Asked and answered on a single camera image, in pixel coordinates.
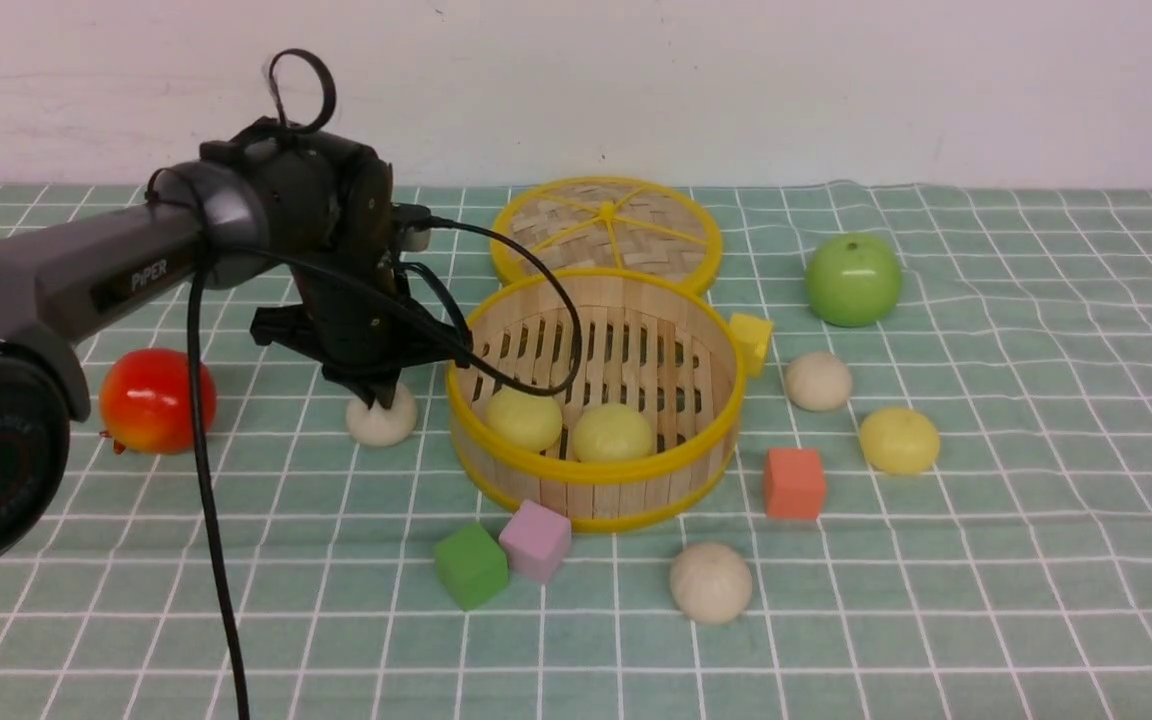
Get yellow foam block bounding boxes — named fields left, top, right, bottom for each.
left=728, top=313, right=774, bottom=377

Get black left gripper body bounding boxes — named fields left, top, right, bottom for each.
left=198, top=118, right=472, bottom=392

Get green apple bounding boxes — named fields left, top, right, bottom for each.
left=805, top=232, right=902, bottom=328

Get white bun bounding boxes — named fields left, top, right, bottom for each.
left=783, top=351, right=852, bottom=414
left=346, top=382, right=419, bottom=447
left=669, top=541, right=755, bottom=626

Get pink foam cube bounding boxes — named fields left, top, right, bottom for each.
left=497, top=500, right=573, bottom=585

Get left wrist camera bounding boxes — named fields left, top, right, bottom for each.
left=391, top=202, right=433, bottom=252

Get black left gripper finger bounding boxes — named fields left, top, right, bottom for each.
left=355, top=372, right=401, bottom=410

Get orange foam cube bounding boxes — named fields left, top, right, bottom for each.
left=763, top=447, right=827, bottom=521

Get green checkered tablecloth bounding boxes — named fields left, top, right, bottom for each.
left=0, top=180, right=1152, bottom=720

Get bamboo steamer tray yellow rims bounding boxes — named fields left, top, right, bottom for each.
left=444, top=270, right=748, bottom=533

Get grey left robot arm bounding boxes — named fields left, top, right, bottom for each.
left=0, top=118, right=472, bottom=558

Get woven steamer lid yellow rim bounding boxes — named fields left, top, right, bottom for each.
left=492, top=176, right=723, bottom=295

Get white bun front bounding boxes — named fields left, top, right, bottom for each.
left=669, top=541, right=755, bottom=626

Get green foam cube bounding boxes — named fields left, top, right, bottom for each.
left=433, top=523, right=509, bottom=612

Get red yellow pomegranate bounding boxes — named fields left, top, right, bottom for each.
left=99, top=347, right=194, bottom=455

